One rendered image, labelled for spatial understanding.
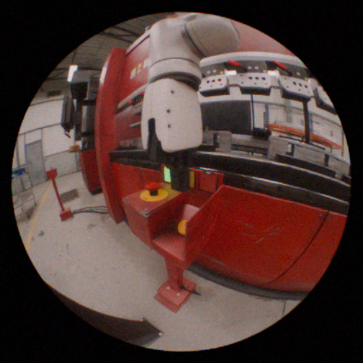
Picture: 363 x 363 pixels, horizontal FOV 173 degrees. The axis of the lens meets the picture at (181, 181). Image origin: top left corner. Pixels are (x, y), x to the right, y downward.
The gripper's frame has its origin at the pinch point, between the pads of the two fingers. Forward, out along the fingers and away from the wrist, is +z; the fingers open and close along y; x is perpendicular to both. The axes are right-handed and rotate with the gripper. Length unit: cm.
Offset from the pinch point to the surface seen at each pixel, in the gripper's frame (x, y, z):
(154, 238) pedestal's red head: -4.6, 5.2, 13.9
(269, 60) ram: 23, -37, -47
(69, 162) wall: -714, 47, 20
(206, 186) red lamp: 0.8, -9.7, 5.4
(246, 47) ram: 14, -38, -57
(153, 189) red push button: -8.4, -0.3, 4.4
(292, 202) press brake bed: 28.3, -21.8, 10.0
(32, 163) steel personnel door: -709, 285, -58
